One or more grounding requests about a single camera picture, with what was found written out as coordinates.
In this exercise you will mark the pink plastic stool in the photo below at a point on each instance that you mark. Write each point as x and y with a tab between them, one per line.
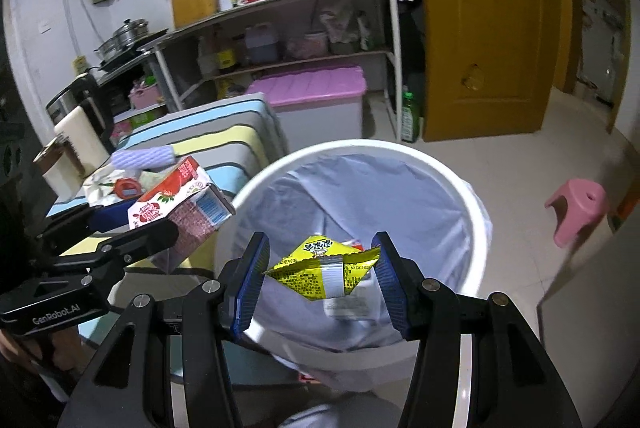
580	208

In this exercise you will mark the green package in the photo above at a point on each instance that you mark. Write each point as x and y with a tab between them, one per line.
147	116

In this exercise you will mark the red round lid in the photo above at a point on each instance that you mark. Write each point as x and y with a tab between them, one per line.
127	189

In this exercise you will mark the grey plastic bin liner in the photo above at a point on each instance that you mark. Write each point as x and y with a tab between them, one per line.
350	188

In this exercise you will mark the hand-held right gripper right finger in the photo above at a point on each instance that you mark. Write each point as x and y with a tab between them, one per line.
387	288

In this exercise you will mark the green white packet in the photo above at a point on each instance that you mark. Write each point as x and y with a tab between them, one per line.
369	36

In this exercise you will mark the person's left hand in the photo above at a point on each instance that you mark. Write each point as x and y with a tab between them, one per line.
12	348

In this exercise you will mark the yellow snack packet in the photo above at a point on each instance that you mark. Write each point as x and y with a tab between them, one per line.
300	278

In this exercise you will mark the steel steamer pot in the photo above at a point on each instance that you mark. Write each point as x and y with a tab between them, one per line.
129	33

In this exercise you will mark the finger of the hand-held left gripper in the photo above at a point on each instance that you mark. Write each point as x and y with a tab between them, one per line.
107	215
150	235

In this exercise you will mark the yellow label dark bottle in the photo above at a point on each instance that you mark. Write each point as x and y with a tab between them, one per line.
226	58

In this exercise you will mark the cream black soy milk maker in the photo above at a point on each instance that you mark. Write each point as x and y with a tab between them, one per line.
80	138

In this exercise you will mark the pink lid storage box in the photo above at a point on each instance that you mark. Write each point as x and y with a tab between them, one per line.
310	108

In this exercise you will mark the striped tablecloth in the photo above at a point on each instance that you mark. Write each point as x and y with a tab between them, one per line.
215	143

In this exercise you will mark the brown and white container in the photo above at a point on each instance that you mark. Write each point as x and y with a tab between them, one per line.
57	173

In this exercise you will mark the white wall socket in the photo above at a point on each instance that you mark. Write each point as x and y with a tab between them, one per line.
46	27

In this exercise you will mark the crumpled plastic bag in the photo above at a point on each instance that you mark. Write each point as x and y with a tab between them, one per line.
339	24

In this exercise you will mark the white round bin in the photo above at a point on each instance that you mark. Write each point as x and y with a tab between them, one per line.
480	238

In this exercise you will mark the green plastic bottle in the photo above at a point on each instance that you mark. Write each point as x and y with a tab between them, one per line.
410	121

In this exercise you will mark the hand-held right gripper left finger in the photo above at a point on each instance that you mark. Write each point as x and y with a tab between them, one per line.
250	288

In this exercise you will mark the purple foam net sleeve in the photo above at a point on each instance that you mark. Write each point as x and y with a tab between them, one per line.
145	157

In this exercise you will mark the pink basket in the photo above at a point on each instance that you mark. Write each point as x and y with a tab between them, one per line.
145	94

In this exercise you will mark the pink pot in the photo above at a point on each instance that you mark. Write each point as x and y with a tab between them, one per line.
306	46

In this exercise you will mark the red white milk carton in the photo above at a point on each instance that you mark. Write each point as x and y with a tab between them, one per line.
170	198

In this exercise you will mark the white plastic bottle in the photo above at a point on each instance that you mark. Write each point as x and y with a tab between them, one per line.
206	61

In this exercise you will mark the yellow printed packet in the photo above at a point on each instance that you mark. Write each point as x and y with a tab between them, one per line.
228	88

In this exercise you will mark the white printed wrapper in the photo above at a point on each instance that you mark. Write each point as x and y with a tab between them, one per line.
100	185

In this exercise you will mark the yellow wooden door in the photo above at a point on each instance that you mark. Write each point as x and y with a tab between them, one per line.
490	33

